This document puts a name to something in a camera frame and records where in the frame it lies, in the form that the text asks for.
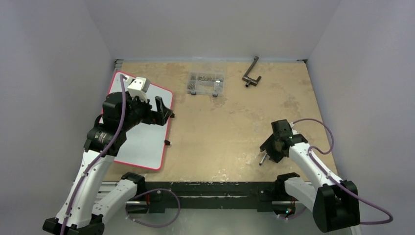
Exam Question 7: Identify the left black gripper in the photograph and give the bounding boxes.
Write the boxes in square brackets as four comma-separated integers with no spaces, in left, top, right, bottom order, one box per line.
[120,92,171,131]

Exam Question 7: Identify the white whiteboard marker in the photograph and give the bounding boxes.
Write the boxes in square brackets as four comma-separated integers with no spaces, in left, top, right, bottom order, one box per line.
[258,154,268,166]

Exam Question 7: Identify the red framed whiteboard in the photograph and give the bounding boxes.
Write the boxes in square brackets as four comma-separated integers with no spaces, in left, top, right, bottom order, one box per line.
[108,71,174,170]

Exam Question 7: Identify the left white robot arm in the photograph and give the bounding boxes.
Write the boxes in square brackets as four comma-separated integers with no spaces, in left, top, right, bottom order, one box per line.
[42,92,174,235]

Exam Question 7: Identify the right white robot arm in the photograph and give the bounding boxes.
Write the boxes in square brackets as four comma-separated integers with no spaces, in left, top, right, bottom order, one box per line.
[260,119,361,233]

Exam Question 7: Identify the clear plastic screw box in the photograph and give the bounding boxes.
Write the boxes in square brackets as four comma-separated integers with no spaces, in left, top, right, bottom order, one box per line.
[186,71,226,97]

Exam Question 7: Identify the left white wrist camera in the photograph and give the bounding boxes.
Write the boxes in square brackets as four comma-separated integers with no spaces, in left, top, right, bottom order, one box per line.
[123,75,151,103]

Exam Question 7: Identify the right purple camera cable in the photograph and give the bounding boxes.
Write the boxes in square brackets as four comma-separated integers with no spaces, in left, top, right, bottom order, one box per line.
[291,118,393,226]

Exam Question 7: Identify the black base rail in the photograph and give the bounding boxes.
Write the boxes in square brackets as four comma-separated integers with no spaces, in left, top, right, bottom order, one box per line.
[125,181,304,215]

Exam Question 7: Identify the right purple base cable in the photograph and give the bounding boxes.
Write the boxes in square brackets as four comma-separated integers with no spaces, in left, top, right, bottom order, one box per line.
[277,204,307,221]

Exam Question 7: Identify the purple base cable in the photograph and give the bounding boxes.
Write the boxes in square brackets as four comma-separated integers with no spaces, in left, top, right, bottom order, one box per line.
[125,188,181,228]
[277,204,307,221]

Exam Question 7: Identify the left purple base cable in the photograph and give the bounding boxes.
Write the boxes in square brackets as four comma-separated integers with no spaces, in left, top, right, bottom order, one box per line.
[125,188,181,228]

